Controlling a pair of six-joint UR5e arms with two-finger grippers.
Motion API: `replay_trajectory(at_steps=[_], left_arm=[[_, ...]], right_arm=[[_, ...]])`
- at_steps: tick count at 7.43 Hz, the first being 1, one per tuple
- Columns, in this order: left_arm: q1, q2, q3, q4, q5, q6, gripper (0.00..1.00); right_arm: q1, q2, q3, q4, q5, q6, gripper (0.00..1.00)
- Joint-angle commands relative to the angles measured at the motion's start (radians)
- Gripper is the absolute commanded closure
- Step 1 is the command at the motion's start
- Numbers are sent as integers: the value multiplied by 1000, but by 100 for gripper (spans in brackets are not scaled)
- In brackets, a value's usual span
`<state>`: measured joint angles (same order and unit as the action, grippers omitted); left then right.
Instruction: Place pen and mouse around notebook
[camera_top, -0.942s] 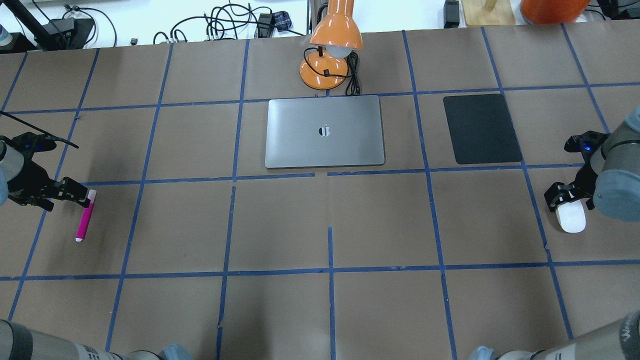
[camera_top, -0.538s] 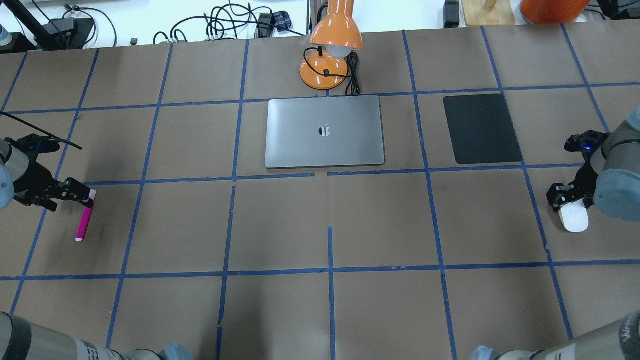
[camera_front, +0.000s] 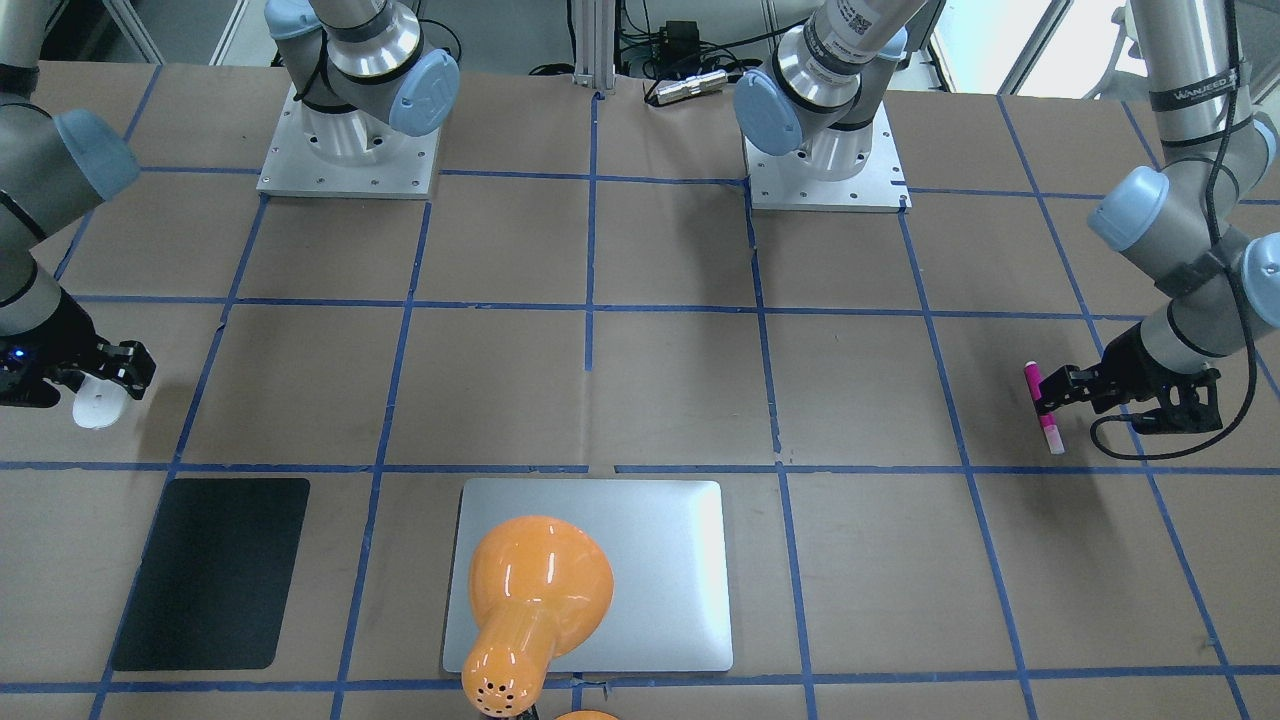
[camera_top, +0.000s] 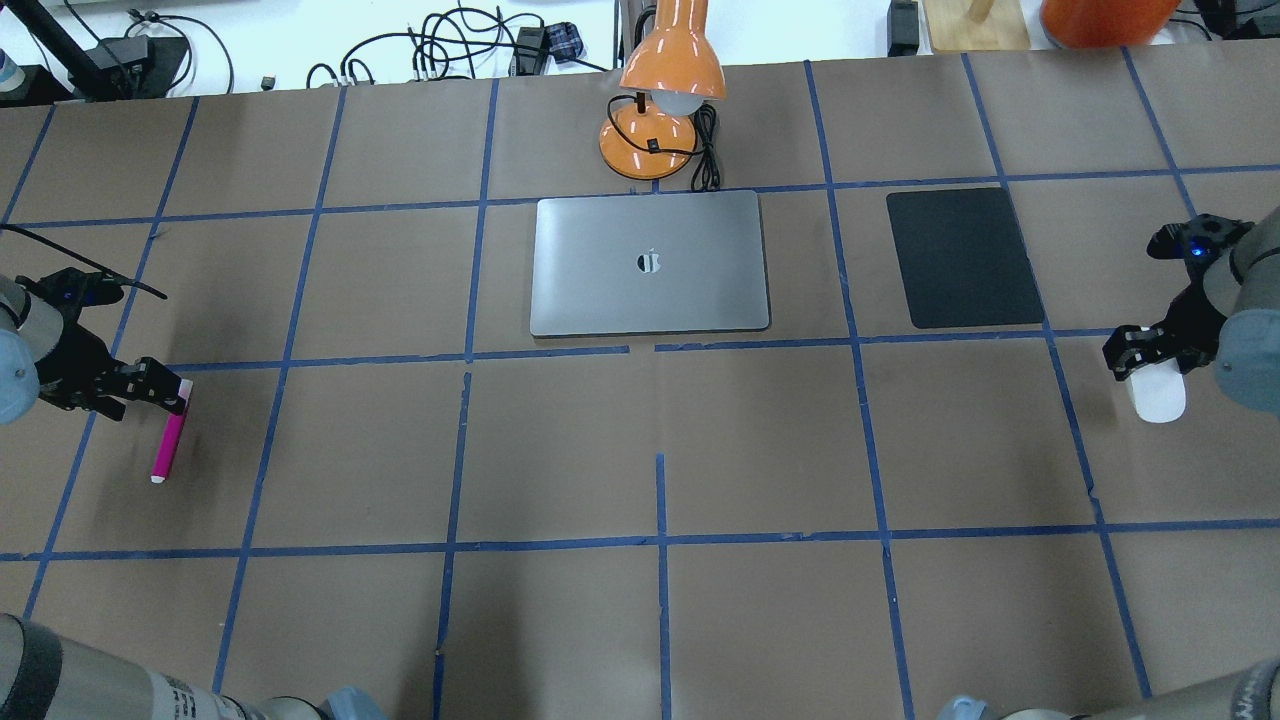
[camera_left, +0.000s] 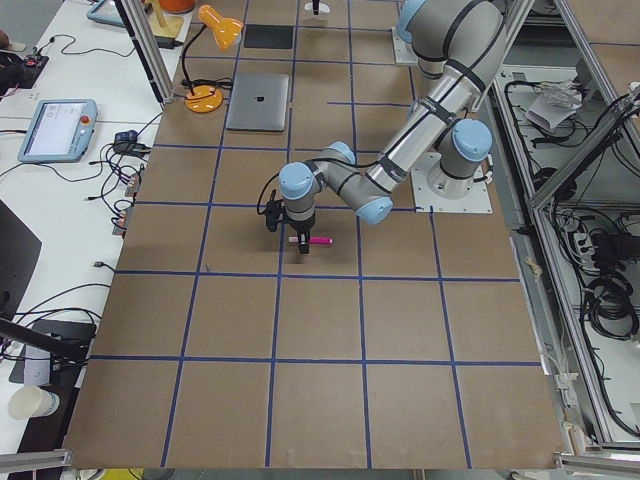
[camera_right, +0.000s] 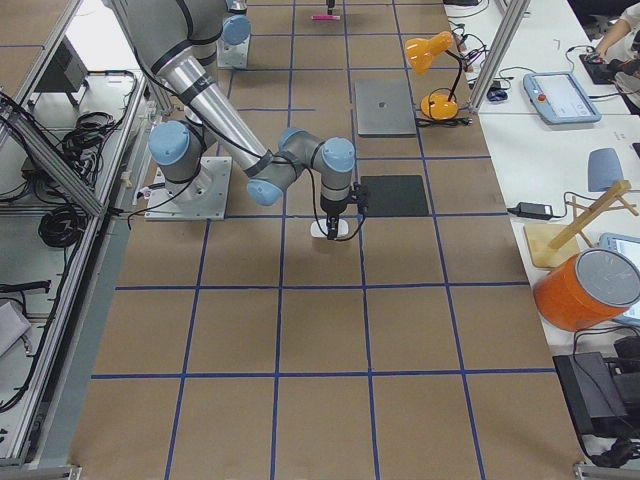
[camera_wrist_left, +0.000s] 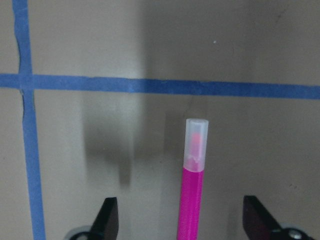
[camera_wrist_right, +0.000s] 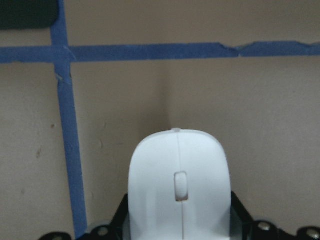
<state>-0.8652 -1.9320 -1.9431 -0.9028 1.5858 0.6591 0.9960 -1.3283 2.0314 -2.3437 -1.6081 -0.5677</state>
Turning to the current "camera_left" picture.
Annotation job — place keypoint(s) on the orange cylindrical container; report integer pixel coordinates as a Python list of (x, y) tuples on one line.
[(177, 6)]

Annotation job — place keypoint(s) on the white computer mouse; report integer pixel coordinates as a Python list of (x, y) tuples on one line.
[(324, 8)]

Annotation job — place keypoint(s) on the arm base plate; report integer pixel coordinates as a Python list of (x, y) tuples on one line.
[(403, 51), (435, 192)]

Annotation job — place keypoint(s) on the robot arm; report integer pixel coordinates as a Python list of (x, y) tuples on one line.
[(459, 46)]

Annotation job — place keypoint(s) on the orange desk lamp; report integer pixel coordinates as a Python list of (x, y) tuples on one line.
[(205, 62)]

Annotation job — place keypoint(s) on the black power adapter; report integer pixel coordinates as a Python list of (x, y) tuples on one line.
[(165, 42)]

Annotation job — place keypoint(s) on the blue teach pendant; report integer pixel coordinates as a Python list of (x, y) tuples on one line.
[(60, 131), (105, 12)]

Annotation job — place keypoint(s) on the white paper cup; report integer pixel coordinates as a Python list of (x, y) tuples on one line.
[(32, 402)]

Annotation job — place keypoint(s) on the black mousepad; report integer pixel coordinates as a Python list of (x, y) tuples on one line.
[(260, 36)]

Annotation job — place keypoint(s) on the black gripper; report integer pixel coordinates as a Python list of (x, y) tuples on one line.
[(301, 227)]

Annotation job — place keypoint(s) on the wooden stand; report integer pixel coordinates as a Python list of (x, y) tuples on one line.
[(164, 25)]

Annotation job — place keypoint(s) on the pink pen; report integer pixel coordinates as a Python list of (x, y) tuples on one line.
[(313, 240)]

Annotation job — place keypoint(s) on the silver laptop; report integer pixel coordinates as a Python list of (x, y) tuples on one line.
[(258, 102)]

